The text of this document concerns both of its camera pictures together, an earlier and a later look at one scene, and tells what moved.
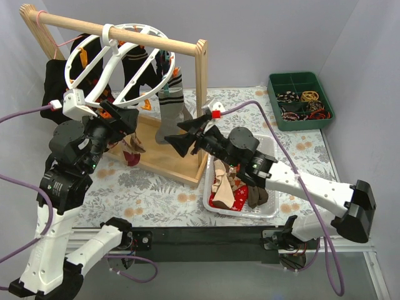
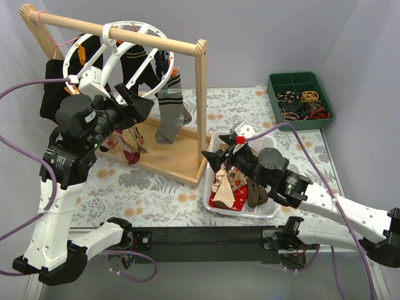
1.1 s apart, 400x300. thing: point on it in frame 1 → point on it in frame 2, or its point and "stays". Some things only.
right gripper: (200, 138) → (228, 153)
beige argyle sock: (235, 180) stays
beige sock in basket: (224, 194) stays
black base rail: (235, 242) stays
